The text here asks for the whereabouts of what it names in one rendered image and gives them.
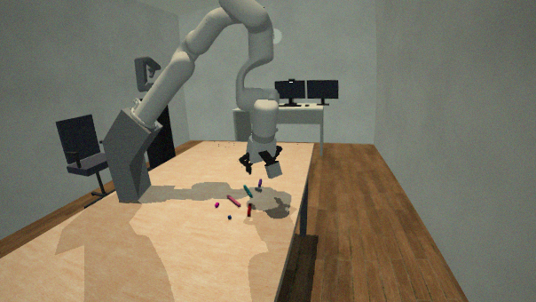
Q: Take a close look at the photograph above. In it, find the pink rod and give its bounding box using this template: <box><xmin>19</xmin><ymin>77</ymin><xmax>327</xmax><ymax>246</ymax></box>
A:
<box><xmin>227</xmin><ymin>195</ymin><xmax>240</xmax><ymax>207</ymax></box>

